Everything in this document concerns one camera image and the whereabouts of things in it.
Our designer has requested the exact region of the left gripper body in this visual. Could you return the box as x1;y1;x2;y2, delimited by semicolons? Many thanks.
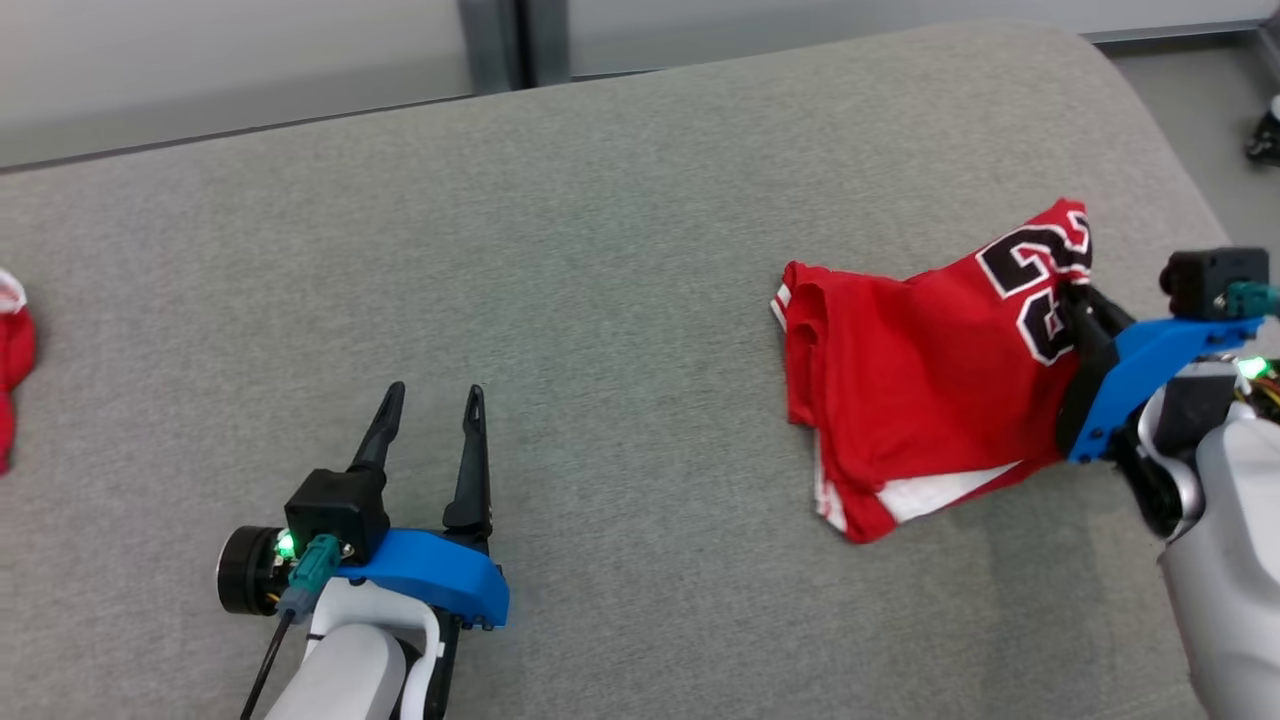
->
218;525;463;717

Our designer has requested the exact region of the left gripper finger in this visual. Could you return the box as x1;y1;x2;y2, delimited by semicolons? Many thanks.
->
442;384;493;549
350;381;407;476

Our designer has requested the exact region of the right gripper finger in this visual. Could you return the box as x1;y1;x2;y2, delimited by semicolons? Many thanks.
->
1056;335;1119;453
1062;283;1139;346

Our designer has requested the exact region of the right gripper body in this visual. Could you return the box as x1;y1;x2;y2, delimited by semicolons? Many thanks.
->
1118;355;1280;541

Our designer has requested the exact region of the red jersey with number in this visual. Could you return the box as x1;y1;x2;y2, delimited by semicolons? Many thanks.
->
770;198;1096;546

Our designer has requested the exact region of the red white basketball jersey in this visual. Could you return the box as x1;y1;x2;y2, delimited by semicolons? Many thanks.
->
0;268;39;476

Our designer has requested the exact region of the grey fabric sofa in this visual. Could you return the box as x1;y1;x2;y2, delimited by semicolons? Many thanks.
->
0;20;1236;720

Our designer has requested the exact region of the black caster wheel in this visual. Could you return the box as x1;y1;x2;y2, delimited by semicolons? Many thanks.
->
1245;95;1280;167

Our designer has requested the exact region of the blue right camera mount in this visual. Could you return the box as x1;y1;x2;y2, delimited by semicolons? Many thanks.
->
1068;315;1266;464

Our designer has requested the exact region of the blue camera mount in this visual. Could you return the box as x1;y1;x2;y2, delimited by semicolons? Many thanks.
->
345;528;511;631
1068;315;1266;464

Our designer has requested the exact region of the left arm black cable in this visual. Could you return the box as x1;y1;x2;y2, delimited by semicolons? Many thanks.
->
240;535;343;720

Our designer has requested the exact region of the blue left camera mount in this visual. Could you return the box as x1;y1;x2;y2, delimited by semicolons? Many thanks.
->
345;528;511;631

